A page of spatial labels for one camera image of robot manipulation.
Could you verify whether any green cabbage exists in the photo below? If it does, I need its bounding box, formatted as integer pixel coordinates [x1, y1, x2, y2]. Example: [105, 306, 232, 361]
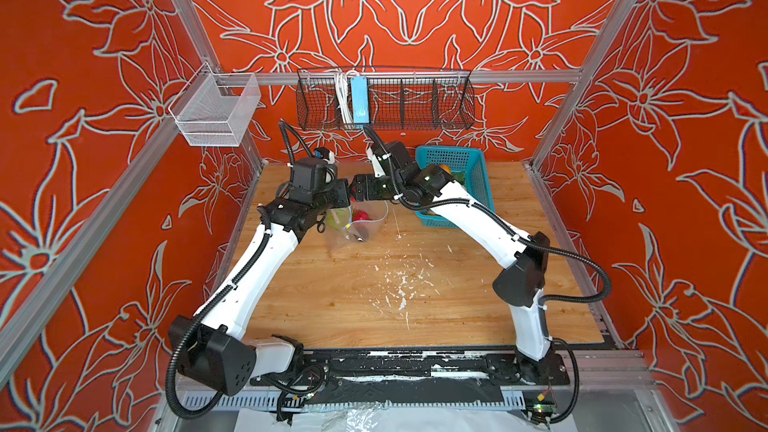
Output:
[325, 207, 352, 230]

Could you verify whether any clear zip top bag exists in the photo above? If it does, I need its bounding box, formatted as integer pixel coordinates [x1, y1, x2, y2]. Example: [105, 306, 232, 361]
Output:
[323, 201, 389, 252]

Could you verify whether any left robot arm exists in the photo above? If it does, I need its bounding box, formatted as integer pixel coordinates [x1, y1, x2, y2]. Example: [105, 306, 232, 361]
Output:
[165, 140, 349, 420]

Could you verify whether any clear wire wall basket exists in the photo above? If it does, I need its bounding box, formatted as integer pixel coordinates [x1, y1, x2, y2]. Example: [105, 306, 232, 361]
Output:
[169, 62, 262, 147]

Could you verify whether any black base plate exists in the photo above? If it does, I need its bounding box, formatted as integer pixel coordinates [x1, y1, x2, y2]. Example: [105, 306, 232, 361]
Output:
[249, 347, 571, 388]

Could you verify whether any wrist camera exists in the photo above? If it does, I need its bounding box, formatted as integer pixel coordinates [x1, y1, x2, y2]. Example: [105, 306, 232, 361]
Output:
[366, 141, 414, 178]
[290, 157, 338, 193]

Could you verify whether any black wire wall basket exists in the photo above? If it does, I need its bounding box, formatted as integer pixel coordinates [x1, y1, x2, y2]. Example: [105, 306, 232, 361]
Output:
[296, 66, 476, 131]

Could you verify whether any white cable bundle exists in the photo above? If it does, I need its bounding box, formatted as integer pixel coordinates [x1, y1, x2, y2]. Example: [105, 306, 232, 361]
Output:
[334, 71, 354, 126]

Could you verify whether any light blue box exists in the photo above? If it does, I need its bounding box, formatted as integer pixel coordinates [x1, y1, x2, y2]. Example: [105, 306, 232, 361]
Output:
[349, 75, 370, 126]

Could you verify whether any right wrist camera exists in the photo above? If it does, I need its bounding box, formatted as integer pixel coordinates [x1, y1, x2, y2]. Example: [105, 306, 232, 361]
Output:
[366, 141, 414, 178]

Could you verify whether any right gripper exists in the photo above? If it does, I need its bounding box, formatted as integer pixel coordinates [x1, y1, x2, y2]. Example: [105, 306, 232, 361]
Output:
[346, 170, 406, 199]

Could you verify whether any turquoise plastic basket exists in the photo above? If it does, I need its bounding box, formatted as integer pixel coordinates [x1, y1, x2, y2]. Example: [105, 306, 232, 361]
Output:
[415, 145, 495, 211]

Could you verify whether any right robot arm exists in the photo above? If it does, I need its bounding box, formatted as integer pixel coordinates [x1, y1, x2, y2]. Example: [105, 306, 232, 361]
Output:
[349, 165, 612, 364]

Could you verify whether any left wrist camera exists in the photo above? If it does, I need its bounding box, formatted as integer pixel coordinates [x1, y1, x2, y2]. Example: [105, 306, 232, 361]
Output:
[290, 157, 338, 193]

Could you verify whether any red fruit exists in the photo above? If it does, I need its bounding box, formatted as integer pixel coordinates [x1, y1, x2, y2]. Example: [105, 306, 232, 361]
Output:
[352, 210, 370, 223]

